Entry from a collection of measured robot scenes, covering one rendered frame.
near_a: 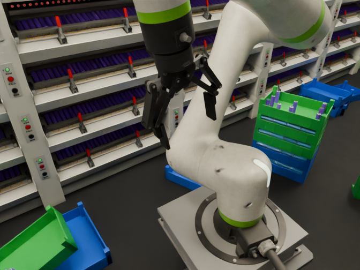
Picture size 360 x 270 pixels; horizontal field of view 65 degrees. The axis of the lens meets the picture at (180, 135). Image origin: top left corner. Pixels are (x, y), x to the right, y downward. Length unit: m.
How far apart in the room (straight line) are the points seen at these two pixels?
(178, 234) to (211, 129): 0.31
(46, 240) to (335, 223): 1.21
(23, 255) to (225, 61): 1.01
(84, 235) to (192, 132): 0.76
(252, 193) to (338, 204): 0.92
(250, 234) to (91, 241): 0.73
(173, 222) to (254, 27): 0.58
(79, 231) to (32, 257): 0.20
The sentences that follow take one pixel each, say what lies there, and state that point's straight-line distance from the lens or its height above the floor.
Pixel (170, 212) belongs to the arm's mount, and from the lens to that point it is 0.88.
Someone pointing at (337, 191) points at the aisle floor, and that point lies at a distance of 1.63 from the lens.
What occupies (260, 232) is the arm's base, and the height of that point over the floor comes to 0.42.
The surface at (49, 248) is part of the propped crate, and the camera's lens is 1.23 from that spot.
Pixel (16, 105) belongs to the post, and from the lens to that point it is 1.18.
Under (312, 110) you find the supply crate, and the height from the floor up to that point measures 0.32.
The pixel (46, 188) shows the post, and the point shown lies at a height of 0.12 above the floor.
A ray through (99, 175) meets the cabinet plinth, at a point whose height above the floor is 0.03.
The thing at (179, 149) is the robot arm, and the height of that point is 0.58.
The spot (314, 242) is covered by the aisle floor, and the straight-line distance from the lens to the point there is 1.36.
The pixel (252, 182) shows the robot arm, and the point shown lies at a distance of 0.65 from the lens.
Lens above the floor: 1.01
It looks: 34 degrees down
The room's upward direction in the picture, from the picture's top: straight up
